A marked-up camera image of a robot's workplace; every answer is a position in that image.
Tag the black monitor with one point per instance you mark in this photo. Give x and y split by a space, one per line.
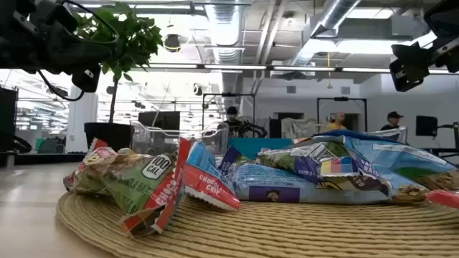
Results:
159 120
426 125

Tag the black ceiling lamp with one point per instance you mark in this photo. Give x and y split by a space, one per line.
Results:
172 42

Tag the black plant pot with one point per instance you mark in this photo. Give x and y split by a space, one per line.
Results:
107 130

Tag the black background table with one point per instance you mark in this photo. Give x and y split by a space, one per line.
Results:
450 150

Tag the purple wrapper granola bar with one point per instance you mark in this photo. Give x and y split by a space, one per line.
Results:
229 159

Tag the round woven straw placemat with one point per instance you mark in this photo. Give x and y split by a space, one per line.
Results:
287 233

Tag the blue plastic bin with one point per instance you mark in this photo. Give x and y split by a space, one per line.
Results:
258 147

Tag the black background robot arm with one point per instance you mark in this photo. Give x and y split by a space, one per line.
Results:
256 130

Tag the blue red chocolate chip bar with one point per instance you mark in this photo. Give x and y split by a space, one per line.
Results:
208 182

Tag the black table edge rail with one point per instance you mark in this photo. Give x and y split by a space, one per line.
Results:
43 159

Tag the chocolate chip granola bar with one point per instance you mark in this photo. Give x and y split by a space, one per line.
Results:
86 172
444 199

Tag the green leafy plant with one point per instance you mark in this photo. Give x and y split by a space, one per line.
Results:
136 39

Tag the silver ceiling duct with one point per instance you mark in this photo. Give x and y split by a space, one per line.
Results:
333 14
226 32

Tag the green red chocolate chip bar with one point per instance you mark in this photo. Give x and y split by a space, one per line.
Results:
143 186

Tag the black cabinet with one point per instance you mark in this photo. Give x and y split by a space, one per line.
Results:
8 118

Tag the purple white oatmeal raisin bar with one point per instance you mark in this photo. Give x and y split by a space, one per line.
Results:
322 165

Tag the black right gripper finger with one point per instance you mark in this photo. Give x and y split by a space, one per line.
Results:
412 52
409 73

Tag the clear plastic bin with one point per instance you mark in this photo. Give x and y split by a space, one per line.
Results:
143 143
398 134

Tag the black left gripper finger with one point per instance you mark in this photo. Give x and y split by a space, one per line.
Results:
79 50
87 79

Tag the long ceiling light strip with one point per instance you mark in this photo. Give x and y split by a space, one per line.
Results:
233 67

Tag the blue wrapper granola bar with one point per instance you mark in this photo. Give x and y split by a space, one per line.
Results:
394 154

